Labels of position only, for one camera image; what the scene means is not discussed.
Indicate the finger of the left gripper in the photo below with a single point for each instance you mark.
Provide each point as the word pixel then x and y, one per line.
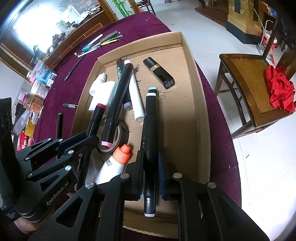
pixel 49 148
pixel 35 171

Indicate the yellow packing tape roll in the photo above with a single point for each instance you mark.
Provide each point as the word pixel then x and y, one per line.
pixel 30 127

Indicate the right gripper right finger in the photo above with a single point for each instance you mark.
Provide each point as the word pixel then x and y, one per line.
pixel 205 211

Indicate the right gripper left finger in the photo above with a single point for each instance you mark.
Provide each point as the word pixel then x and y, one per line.
pixel 95 212

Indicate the black gold lipstick tube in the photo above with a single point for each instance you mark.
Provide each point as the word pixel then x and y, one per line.
pixel 159 72

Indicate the blue white box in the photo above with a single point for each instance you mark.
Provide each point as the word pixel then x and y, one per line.
pixel 46 77

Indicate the green pen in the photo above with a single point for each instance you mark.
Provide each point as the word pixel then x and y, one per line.
pixel 111 35

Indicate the teal-capped black marker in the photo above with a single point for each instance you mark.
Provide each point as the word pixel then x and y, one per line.
pixel 151 153

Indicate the white square box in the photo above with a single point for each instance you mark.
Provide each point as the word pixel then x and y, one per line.
pixel 104 95

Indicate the yellow pen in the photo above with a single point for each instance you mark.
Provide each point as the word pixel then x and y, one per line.
pixel 109 42

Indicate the grey-capped black marker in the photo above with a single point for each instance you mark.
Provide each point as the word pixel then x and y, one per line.
pixel 124 72

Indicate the red cloth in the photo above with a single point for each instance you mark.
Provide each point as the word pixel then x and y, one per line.
pixel 281 91

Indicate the white blue pen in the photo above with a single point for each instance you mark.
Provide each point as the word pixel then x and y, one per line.
pixel 88 46

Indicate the white paint marker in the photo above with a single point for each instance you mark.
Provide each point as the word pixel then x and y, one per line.
pixel 137 107

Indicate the red plastic bag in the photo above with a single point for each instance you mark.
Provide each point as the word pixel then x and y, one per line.
pixel 22 141

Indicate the left hand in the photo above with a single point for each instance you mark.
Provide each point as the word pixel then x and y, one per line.
pixel 25 226

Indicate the pink-capped black marker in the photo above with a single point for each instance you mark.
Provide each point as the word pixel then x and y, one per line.
pixel 111 121

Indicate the green-capped black marker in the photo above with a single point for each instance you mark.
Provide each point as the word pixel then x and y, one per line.
pixel 59 127

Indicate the red-capped black marker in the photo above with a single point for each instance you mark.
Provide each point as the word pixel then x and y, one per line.
pixel 92 130

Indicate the orange tea tin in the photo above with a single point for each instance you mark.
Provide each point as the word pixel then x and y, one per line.
pixel 33 104

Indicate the black ballpoint pen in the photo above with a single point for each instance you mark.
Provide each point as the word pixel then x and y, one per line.
pixel 67 105

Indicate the small white dropper bottle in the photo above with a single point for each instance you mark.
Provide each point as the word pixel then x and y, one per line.
pixel 96 84

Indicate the white bottle orange cap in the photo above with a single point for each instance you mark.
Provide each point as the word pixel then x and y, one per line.
pixel 114 165

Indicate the cardboard tray box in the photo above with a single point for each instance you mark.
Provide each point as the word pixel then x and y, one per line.
pixel 184 131

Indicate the black electrical tape roll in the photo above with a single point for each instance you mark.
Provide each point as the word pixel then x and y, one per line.
pixel 121 137

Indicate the wooden chair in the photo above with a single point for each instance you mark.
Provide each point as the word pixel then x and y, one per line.
pixel 243 76

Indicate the wooden sideboard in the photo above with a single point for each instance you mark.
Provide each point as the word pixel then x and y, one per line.
pixel 88 28

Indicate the black pen on table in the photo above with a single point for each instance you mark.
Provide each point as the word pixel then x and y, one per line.
pixel 73 68

